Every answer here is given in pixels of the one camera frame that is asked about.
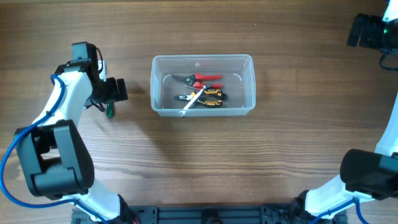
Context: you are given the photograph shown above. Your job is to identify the green handled screwdriver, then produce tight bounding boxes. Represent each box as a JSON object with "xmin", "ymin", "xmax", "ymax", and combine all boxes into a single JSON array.
[{"xmin": 106, "ymin": 102, "xmax": 115, "ymax": 119}]

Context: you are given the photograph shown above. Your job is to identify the red black screwdriver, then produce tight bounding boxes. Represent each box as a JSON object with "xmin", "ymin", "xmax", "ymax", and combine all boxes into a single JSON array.
[{"xmin": 184, "ymin": 85, "xmax": 198, "ymax": 91}]

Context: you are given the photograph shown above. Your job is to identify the red handled cutting pliers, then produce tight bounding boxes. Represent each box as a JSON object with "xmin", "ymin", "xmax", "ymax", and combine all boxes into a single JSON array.
[{"xmin": 171, "ymin": 73, "xmax": 223, "ymax": 89}]

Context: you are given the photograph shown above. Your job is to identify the small silver wrench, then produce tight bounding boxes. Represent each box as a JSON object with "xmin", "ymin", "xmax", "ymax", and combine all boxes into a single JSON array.
[{"xmin": 180, "ymin": 84, "xmax": 211, "ymax": 116}]

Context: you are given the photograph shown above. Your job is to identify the orange black pliers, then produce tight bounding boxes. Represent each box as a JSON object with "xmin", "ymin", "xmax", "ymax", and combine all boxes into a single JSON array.
[{"xmin": 174, "ymin": 88, "xmax": 228, "ymax": 108}]

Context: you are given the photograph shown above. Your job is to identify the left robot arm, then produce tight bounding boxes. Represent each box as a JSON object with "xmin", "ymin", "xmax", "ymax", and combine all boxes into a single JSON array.
[{"xmin": 1, "ymin": 42, "xmax": 140, "ymax": 223}]

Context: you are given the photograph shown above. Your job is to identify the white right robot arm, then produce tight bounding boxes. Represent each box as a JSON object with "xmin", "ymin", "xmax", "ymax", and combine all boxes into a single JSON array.
[{"xmin": 289, "ymin": 12, "xmax": 397, "ymax": 223}]

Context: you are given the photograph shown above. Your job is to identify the clear plastic container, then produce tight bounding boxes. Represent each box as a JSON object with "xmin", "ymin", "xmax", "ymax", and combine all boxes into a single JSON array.
[{"xmin": 150, "ymin": 54, "xmax": 256, "ymax": 117}]

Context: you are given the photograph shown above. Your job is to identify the blue left camera cable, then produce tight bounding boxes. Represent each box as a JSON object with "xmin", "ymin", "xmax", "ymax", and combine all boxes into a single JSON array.
[{"xmin": 0, "ymin": 73, "xmax": 108, "ymax": 224}]

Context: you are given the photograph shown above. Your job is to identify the blue camera cable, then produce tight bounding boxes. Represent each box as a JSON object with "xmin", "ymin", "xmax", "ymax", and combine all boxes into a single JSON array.
[
  {"xmin": 309, "ymin": 195, "xmax": 371, "ymax": 224},
  {"xmin": 0, "ymin": 73, "xmax": 108, "ymax": 224}
]

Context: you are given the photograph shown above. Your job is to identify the blue right camera cable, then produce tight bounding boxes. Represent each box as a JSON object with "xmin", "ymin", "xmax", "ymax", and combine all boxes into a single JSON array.
[{"xmin": 309, "ymin": 195, "xmax": 371, "ymax": 224}]

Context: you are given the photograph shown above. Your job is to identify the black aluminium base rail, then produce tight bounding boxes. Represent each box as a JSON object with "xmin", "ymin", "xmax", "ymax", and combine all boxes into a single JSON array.
[{"xmin": 70, "ymin": 203, "xmax": 348, "ymax": 224}]

